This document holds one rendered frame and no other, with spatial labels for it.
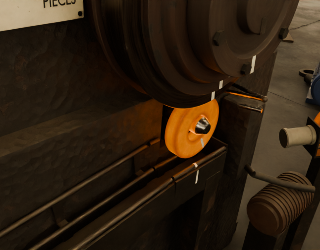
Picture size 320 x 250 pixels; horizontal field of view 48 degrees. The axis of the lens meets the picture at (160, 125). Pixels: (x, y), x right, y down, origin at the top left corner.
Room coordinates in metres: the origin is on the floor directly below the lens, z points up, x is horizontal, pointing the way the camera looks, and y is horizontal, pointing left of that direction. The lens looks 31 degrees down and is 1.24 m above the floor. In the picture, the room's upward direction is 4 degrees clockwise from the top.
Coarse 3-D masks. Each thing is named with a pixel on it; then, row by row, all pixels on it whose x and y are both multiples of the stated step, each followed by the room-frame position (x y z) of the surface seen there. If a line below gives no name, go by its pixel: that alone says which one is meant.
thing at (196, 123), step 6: (162, 108) 0.75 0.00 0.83; (168, 108) 0.74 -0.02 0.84; (162, 114) 0.75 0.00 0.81; (168, 114) 0.73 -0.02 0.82; (198, 120) 0.69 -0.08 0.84; (204, 120) 0.69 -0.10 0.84; (192, 126) 0.68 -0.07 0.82; (198, 126) 0.68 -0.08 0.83; (204, 126) 0.68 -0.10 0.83; (210, 126) 0.69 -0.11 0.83; (198, 132) 0.68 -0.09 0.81; (204, 132) 0.67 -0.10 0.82
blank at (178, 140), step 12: (192, 108) 0.68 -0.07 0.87; (204, 108) 0.71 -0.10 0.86; (216, 108) 0.75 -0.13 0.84; (168, 120) 0.67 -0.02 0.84; (180, 120) 0.66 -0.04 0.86; (192, 120) 0.68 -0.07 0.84; (216, 120) 0.75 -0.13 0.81; (168, 132) 0.66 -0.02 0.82; (180, 132) 0.65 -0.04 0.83; (192, 132) 0.73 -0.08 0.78; (168, 144) 0.66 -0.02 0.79; (180, 144) 0.66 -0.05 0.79; (192, 144) 0.69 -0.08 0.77; (204, 144) 0.73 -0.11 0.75; (180, 156) 0.66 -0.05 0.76
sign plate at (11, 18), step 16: (0, 0) 0.53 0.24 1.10; (16, 0) 0.55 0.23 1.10; (32, 0) 0.56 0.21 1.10; (48, 0) 0.58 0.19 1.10; (64, 0) 0.60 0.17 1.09; (80, 0) 0.63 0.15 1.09; (0, 16) 0.53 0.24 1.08; (16, 16) 0.54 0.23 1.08; (32, 16) 0.56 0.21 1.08; (48, 16) 0.58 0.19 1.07; (64, 16) 0.60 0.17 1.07; (80, 16) 0.62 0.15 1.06
